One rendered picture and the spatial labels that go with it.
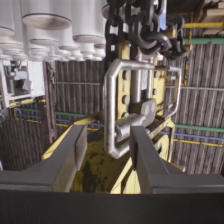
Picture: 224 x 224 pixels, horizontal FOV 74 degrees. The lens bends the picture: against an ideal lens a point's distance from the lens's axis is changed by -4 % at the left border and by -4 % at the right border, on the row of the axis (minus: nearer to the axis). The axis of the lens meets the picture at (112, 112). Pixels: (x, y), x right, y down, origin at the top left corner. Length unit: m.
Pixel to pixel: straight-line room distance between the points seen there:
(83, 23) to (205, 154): 5.68
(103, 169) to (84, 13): 0.70
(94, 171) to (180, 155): 5.63
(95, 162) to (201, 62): 5.08
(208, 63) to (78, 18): 4.80
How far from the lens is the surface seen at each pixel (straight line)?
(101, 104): 0.35
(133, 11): 0.48
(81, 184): 0.44
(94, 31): 0.85
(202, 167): 6.28
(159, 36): 0.30
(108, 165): 0.39
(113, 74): 0.22
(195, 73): 5.31
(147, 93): 0.45
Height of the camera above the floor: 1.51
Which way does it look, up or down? 15 degrees up
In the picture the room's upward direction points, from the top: 179 degrees counter-clockwise
